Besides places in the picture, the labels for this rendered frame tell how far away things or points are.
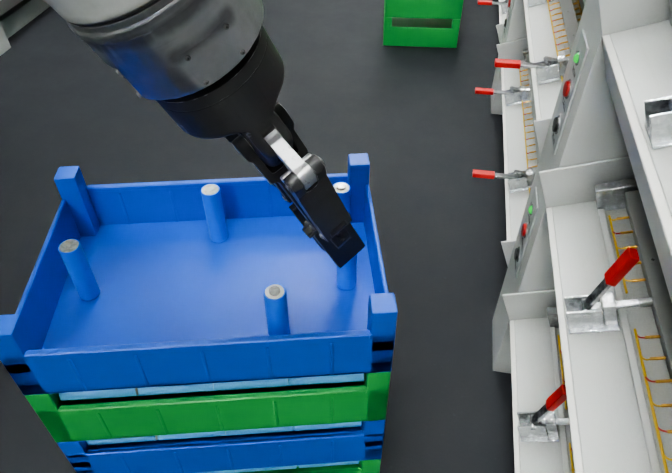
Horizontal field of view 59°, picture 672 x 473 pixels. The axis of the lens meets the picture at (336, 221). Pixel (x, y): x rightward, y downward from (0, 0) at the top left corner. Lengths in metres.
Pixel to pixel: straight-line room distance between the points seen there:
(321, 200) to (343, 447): 0.30
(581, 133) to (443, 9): 1.07
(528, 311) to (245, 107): 0.55
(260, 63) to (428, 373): 0.64
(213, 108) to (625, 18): 0.37
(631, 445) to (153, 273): 0.43
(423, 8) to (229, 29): 1.36
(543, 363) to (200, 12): 0.60
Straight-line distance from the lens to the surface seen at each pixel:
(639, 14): 0.57
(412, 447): 0.84
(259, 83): 0.34
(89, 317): 0.58
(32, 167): 1.37
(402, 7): 1.65
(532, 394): 0.75
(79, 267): 0.56
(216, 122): 0.34
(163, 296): 0.57
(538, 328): 0.80
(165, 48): 0.30
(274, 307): 0.48
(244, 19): 0.31
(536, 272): 0.75
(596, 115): 0.62
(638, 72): 0.52
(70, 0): 0.29
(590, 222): 0.66
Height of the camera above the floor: 0.75
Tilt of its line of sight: 43 degrees down
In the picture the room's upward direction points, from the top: straight up
